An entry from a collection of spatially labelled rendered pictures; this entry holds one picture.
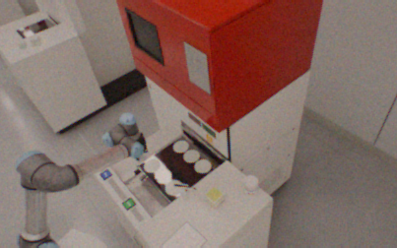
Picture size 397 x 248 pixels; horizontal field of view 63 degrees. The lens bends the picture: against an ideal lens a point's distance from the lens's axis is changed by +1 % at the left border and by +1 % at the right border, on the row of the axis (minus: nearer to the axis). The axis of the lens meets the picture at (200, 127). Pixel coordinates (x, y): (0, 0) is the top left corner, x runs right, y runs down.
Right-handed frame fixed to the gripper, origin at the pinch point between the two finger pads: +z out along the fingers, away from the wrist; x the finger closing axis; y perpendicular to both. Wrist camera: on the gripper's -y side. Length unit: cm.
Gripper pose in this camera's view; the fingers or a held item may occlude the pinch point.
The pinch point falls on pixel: (138, 159)
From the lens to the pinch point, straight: 190.7
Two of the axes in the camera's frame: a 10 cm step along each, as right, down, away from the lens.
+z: 0.9, 6.9, 7.2
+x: -2.7, -6.8, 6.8
